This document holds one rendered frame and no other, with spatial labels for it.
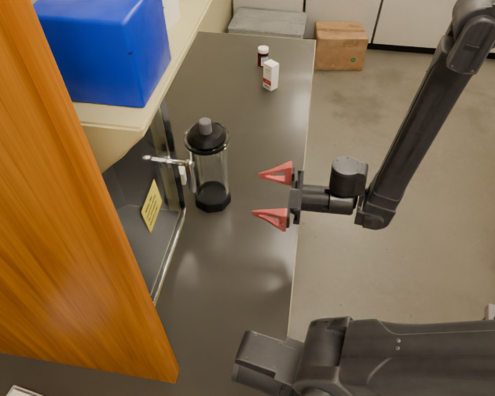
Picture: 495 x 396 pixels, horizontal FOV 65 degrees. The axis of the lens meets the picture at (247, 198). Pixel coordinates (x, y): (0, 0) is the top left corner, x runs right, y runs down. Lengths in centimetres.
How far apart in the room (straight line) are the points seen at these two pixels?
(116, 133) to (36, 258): 19
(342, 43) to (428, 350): 314
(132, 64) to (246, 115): 98
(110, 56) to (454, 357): 38
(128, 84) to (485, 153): 279
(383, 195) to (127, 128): 51
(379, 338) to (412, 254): 190
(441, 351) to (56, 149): 33
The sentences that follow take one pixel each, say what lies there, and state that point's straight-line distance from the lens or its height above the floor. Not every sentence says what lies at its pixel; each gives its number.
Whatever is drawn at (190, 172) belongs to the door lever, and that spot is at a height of 118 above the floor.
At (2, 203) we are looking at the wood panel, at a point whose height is 147.
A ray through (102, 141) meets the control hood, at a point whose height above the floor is 149.
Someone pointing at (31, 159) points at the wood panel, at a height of 154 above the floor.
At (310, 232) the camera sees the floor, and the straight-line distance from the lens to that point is 219.
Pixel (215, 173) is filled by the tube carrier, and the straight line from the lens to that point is 94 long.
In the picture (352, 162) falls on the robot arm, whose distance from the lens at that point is 78.
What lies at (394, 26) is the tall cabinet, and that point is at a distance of 378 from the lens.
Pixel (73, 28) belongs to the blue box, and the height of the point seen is 159.
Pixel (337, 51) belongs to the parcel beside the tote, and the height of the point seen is 18.
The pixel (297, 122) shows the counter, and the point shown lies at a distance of 133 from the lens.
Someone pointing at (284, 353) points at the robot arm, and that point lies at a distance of 46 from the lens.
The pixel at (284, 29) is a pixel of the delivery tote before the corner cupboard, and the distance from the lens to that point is 334.
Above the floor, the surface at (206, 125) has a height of 121.
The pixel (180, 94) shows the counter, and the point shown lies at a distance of 147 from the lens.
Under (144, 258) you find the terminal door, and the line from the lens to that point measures 76.
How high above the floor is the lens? 175
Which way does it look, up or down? 49 degrees down
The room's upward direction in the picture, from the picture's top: straight up
